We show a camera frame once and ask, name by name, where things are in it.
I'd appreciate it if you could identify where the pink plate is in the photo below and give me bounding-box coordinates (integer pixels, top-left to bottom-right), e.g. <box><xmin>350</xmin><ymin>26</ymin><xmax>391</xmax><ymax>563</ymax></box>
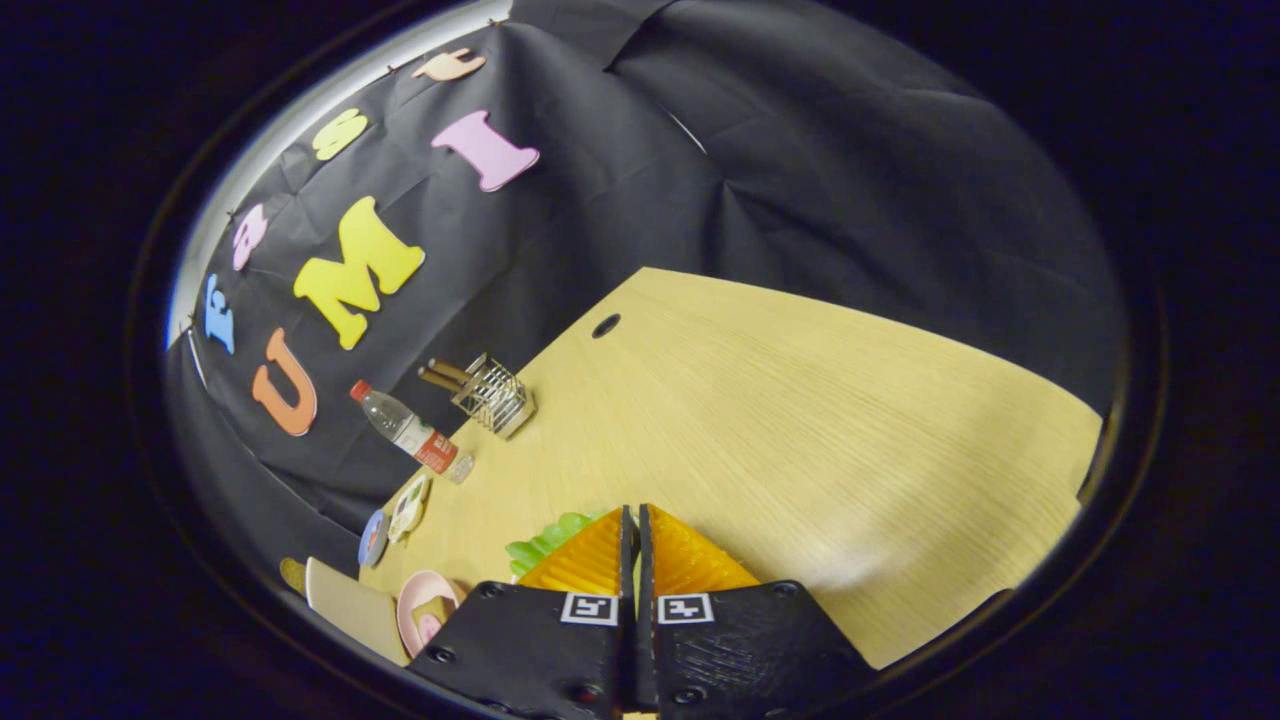
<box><xmin>396</xmin><ymin>569</ymin><xmax>463</xmax><ymax>658</ymax></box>

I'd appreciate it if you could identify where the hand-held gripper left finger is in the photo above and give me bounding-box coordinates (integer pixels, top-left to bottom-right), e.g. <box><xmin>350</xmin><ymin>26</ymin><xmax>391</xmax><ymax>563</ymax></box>
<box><xmin>408</xmin><ymin>505</ymin><xmax>638</xmax><ymax>720</ymax></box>

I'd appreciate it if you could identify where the white divided condiment dish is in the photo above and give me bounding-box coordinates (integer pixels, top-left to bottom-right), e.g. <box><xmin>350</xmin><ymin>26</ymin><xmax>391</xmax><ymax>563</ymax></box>
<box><xmin>388</xmin><ymin>474</ymin><xmax>433</xmax><ymax>544</ymax></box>

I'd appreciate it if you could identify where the blue plate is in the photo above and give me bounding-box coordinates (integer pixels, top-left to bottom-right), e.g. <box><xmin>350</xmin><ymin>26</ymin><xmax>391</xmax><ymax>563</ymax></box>
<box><xmin>357</xmin><ymin>509</ymin><xmax>390</xmax><ymax>570</ymax></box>

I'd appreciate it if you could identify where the clear plastic water bottle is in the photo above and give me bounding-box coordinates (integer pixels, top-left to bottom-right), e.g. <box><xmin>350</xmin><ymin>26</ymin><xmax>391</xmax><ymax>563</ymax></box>
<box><xmin>349</xmin><ymin>379</ymin><xmax>476</xmax><ymax>485</ymax></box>

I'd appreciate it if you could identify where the wire mesh utensil holder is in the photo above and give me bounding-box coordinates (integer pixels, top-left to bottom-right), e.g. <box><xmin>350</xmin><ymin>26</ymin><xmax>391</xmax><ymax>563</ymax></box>
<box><xmin>450</xmin><ymin>352</ymin><xmax>536</xmax><ymax>440</ymax></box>

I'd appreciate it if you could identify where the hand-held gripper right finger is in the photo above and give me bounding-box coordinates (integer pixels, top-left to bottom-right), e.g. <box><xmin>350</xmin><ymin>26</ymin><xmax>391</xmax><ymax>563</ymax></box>
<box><xmin>639</xmin><ymin>503</ymin><xmax>879</xmax><ymax>720</ymax></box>

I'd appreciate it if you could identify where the white toaster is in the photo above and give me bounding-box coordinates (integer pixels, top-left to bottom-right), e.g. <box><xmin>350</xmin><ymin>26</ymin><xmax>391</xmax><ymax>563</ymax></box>
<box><xmin>304</xmin><ymin>556</ymin><xmax>411</xmax><ymax>667</ymax></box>

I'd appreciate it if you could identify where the green lettuce leaf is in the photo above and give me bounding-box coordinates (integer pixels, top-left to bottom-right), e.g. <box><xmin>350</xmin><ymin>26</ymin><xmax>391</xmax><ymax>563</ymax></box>
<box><xmin>505</xmin><ymin>511</ymin><xmax>604</xmax><ymax>578</ymax></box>

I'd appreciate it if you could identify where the black backdrop cloth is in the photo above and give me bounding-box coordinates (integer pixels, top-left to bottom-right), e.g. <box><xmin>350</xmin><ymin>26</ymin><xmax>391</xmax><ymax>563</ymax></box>
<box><xmin>165</xmin><ymin>0</ymin><xmax>1126</xmax><ymax>601</ymax></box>

